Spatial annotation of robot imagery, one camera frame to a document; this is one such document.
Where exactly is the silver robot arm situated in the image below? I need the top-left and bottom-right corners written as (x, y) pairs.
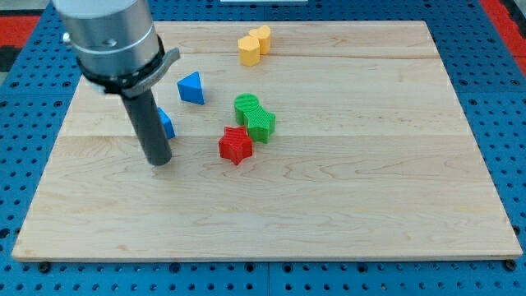
top-left (52, 0), bottom-right (180, 98)

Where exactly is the green star block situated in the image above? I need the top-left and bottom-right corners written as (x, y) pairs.
top-left (243, 106), bottom-right (275, 143)

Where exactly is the red star block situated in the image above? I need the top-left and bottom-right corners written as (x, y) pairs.
top-left (218, 126), bottom-right (253, 165)

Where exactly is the green circle block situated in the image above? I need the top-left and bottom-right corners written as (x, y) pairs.
top-left (233, 93), bottom-right (260, 125)

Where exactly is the wooden board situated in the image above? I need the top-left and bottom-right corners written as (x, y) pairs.
top-left (12, 21), bottom-right (523, 262)

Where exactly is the blue triangle block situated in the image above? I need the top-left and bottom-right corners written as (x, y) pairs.
top-left (177, 72), bottom-right (205, 105)

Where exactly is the blue cube block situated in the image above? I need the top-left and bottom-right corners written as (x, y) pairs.
top-left (158, 107), bottom-right (176, 140)

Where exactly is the yellow hexagon block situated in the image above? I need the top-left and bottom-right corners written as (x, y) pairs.
top-left (238, 35), bottom-right (260, 67)

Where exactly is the yellow heart block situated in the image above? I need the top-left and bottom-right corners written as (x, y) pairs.
top-left (249, 25), bottom-right (271, 55)

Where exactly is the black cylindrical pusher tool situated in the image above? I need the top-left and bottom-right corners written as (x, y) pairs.
top-left (122, 90), bottom-right (172, 166)

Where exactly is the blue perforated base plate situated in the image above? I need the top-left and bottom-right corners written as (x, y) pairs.
top-left (1, 1), bottom-right (525, 295)

